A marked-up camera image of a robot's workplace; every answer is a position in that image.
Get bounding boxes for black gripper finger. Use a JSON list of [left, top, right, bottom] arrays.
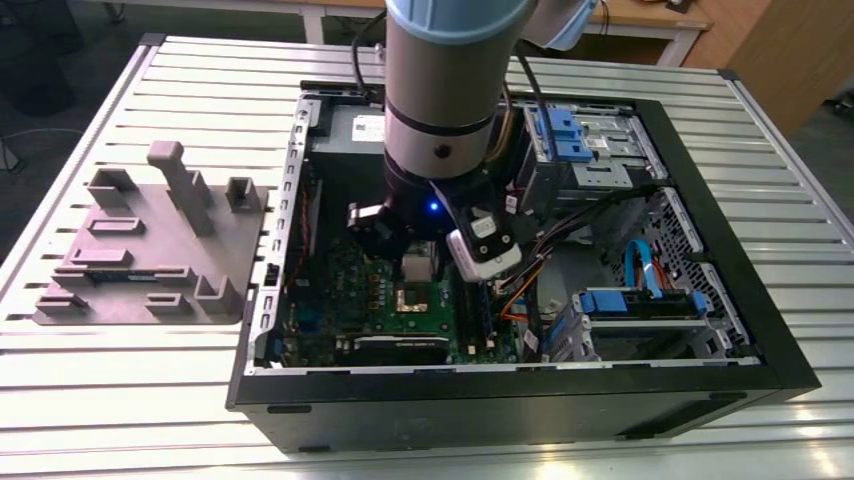
[[344, 201, 387, 236], [368, 218, 407, 262]]

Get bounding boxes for silver CPU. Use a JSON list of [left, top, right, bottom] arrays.
[[403, 252, 437, 284]]

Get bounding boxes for grey power supply unit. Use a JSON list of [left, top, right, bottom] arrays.
[[304, 103, 401, 224]]

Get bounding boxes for green motherboard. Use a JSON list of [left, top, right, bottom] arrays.
[[276, 233, 523, 369]]

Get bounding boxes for black graphics card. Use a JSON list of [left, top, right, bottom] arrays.
[[332, 332, 452, 367]]

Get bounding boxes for blue plastic drive carrier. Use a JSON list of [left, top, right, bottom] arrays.
[[532, 107, 599, 164]]

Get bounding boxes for silver drive cage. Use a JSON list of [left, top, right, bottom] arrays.
[[510, 102, 668, 216]]

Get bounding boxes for grey parts rack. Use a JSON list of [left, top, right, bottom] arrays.
[[30, 139, 272, 327]]

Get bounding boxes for hard disk in blue carrier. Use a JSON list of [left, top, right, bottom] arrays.
[[576, 289, 710, 320]]

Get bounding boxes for black open PC case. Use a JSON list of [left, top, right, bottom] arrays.
[[224, 79, 822, 454]]

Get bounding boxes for RAM stick on rack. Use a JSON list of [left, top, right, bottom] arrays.
[[84, 271, 160, 282]]

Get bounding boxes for silver disk bay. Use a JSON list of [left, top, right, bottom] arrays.
[[570, 287, 752, 362]]

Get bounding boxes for wooden desk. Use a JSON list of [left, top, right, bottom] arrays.
[[109, 0, 714, 66]]

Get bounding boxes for black office chair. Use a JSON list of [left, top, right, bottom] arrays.
[[0, 0, 88, 119]]

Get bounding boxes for wooden cabinet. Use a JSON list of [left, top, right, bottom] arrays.
[[679, 0, 854, 137]]

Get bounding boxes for orange wire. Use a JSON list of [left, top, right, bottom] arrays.
[[498, 279, 539, 324]]

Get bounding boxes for black cable bundle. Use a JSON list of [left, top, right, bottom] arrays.
[[496, 183, 666, 296]]

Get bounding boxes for thick black camera cable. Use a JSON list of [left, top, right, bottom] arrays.
[[349, 9, 395, 109]]

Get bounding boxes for blue flat data wire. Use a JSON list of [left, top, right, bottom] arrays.
[[624, 238, 670, 300]]

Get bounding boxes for red wire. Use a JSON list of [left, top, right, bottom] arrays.
[[650, 259, 676, 296]]

